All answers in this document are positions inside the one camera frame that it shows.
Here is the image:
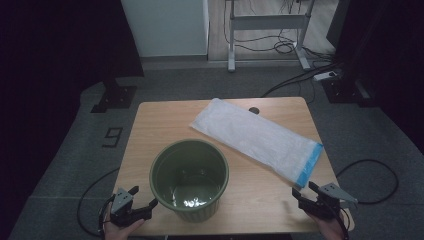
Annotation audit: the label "thick black floor cables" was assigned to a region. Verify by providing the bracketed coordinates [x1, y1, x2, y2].
[260, 61, 344, 98]

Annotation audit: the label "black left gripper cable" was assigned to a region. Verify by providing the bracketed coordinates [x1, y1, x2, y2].
[77, 167, 121, 239]

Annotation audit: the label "black curtain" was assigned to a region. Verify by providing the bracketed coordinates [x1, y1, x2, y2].
[326, 0, 424, 154]
[0, 0, 145, 141]

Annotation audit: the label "black stand base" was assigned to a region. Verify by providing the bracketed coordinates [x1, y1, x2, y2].
[321, 78, 378, 108]
[90, 78, 138, 114]

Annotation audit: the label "white cabinet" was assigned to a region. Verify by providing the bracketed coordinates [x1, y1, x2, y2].
[120, 0, 210, 58]

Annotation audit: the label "person's left hand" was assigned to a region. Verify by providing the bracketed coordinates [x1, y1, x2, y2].
[103, 216, 146, 240]

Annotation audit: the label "white power strip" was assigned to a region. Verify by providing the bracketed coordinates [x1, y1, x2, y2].
[313, 70, 338, 82]

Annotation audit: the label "person's right hand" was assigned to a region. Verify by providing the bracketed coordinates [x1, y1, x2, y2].
[308, 209, 355, 240]

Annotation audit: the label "white metal desk frame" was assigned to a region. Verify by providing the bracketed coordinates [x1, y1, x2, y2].
[224, 0, 316, 73]

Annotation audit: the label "green plastic trash bin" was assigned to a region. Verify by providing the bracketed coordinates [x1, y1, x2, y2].
[149, 138, 230, 224]

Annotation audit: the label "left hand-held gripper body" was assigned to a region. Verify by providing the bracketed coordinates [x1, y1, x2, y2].
[109, 187, 145, 228]

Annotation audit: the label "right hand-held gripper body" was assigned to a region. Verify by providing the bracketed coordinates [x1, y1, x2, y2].
[308, 182, 359, 221]

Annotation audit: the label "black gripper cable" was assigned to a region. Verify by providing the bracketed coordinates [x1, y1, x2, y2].
[334, 159, 400, 240]
[77, 167, 121, 239]

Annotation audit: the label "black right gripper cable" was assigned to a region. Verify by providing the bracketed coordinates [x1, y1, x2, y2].
[334, 159, 400, 240]

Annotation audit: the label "white plastic bag blue band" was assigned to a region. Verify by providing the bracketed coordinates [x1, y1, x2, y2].
[189, 97, 324, 189]

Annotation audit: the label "thin black floor cables bundle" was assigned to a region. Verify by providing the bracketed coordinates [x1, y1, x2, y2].
[222, 0, 334, 61]

